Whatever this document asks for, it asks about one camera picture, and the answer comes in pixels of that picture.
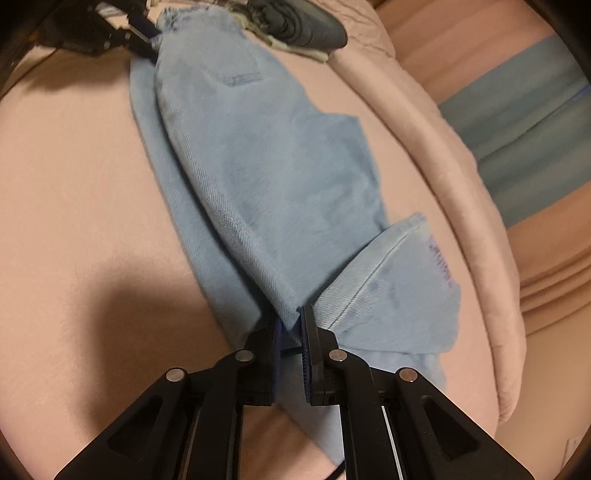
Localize white wall socket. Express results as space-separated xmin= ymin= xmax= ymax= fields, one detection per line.
xmin=563 ymin=435 xmax=583 ymax=465

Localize light blue denim pants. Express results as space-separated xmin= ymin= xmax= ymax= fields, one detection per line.
xmin=128 ymin=6 xmax=463 ymax=471

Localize folded dark blue jeans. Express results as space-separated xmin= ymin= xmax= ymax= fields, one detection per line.
xmin=246 ymin=0 xmax=349 ymax=51

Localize pink duvet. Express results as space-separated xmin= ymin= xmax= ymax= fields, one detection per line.
xmin=294 ymin=0 xmax=528 ymax=425

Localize pink curtain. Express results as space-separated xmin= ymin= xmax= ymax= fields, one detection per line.
xmin=377 ymin=1 xmax=590 ymax=332

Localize pink bed sheet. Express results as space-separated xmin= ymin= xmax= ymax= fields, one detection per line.
xmin=1 ymin=50 xmax=499 ymax=479

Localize blue curtain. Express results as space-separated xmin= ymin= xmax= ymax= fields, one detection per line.
xmin=440 ymin=36 xmax=590 ymax=227

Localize folded light green garment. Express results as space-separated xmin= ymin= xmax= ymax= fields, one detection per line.
xmin=230 ymin=10 xmax=329 ymax=63

